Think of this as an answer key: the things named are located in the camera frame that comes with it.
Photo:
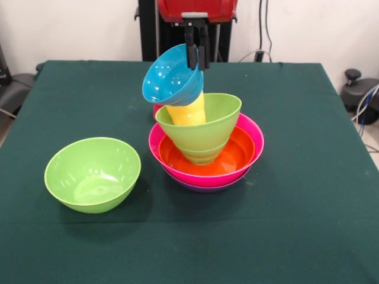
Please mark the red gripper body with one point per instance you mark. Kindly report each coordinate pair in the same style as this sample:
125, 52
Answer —
195, 7

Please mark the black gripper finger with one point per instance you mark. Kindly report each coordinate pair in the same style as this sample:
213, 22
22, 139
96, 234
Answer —
203, 50
192, 48

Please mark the small blue bowl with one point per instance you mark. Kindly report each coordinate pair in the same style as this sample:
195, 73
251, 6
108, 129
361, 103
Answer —
165, 80

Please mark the yellow cup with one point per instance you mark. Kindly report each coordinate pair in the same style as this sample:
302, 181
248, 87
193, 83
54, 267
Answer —
189, 114

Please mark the red cup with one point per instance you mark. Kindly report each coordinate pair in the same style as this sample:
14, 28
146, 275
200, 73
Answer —
156, 111

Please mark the medium green bowl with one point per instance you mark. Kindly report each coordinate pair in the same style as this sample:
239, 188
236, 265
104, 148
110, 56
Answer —
213, 130

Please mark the pink bowl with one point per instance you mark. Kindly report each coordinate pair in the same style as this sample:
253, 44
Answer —
257, 139

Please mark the small ribbed green bowl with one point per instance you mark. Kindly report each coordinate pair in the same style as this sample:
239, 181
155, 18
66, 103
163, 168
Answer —
201, 156

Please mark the orange bowl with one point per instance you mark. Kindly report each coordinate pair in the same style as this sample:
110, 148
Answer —
237, 154

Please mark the purple bowl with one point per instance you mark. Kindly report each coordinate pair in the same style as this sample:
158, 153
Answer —
210, 189

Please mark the large green bowl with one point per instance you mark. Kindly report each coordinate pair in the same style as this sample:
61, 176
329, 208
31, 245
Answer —
91, 174

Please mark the black plug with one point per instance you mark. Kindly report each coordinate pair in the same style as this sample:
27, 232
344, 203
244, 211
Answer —
259, 55

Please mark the black chair with round knob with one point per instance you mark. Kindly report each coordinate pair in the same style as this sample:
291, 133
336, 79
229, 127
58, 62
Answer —
355, 94

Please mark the black office chair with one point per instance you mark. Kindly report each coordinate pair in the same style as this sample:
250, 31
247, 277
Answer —
17, 83

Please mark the dark green tablecloth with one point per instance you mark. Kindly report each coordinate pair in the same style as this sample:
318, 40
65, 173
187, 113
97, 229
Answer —
189, 236

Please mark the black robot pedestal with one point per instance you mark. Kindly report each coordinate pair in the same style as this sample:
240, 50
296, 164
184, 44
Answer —
151, 38

